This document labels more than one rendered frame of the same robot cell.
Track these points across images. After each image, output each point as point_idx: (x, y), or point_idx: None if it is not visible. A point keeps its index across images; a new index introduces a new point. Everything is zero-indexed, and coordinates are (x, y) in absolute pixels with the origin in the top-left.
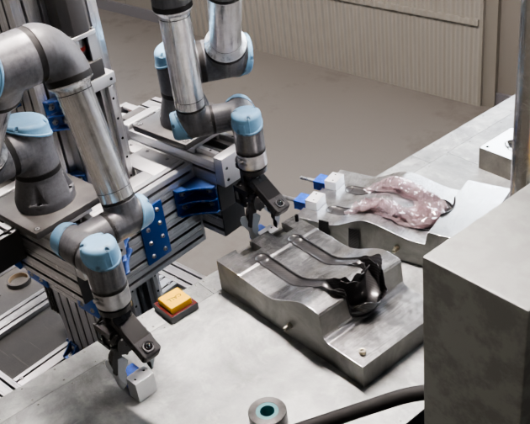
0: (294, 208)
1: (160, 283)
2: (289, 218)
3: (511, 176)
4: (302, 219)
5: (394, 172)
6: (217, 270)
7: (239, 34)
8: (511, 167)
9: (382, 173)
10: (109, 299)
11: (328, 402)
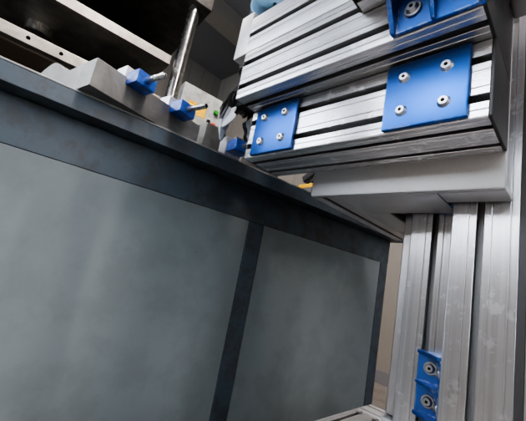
0: (193, 119)
1: (440, 373)
2: (212, 124)
3: (180, 83)
4: (201, 125)
5: (60, 64)
6: (280, 179)
7: None
8: (180, 81)
9: (2, 57)
10: None
11: None
